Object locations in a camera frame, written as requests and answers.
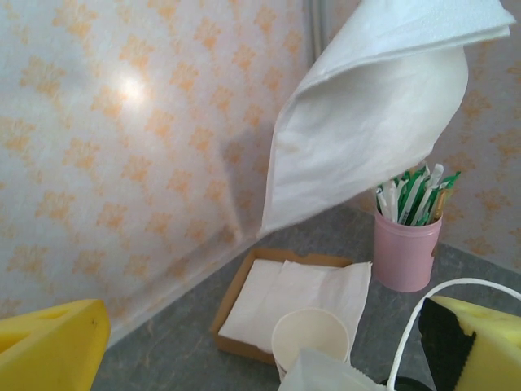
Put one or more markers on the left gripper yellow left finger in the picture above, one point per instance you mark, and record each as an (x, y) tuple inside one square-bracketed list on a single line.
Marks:
[(49, 350)]

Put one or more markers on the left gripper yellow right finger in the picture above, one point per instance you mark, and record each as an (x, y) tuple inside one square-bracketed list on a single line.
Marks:
[(492, 350)]

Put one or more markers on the stack of paper cups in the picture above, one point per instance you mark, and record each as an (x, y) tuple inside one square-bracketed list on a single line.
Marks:
[(309, 334)]

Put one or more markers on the white embossed paper napkin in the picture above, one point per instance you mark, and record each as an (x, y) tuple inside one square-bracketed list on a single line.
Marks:
[(366, 122)]

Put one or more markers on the pink cylindrical holder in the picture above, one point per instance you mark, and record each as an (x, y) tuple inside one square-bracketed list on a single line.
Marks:
[(407, 256)]

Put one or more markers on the wooden stir stick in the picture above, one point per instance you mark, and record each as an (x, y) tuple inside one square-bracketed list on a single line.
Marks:
[(440, 207)]

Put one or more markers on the green white sachets bundle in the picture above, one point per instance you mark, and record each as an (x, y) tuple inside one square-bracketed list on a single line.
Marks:
[(407, 195)]

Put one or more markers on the brown cardboard napkin tray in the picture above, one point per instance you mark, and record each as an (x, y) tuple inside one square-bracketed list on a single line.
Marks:
[(244, 351)]

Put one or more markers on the white napkin stack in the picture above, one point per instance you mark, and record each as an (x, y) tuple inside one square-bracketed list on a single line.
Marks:
[(252, 301)]

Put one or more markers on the aluminium frame post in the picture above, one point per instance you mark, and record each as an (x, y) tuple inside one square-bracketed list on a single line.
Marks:
[(317, 32)]

